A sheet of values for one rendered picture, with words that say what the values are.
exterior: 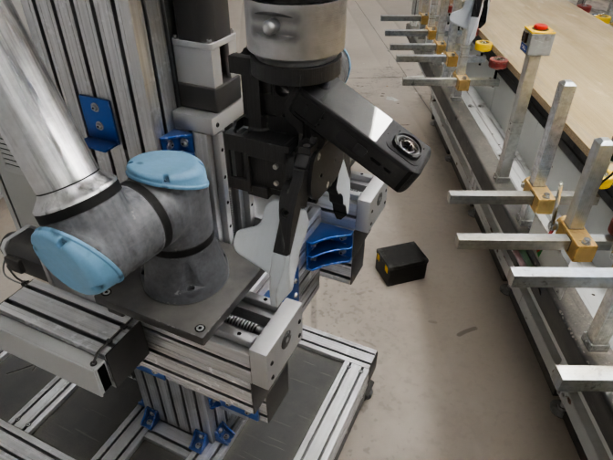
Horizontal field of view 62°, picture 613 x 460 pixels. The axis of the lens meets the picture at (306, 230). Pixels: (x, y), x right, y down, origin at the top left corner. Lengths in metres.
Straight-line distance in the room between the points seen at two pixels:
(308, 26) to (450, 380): 1.87
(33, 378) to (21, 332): 0.97
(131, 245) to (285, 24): 0.44
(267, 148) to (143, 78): 0.56
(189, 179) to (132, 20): 0.29
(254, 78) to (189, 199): 0.39
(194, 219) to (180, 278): 0.11
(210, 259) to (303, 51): 0.54
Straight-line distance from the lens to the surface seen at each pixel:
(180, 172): 0.77
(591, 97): 2.27
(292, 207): 0.41
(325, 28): 0.38
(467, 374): 2.18
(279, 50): 0.38
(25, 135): 0.71
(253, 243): 0.45
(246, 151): 0.43
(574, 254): 1.43
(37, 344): 1.04
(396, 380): 2.10
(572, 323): 1.45
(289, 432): 1.70
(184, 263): 0.85
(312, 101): 0.40
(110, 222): 0.72
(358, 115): 0.41
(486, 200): 1.60
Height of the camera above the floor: 1.64
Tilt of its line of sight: 36 degrees down
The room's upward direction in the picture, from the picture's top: straight up
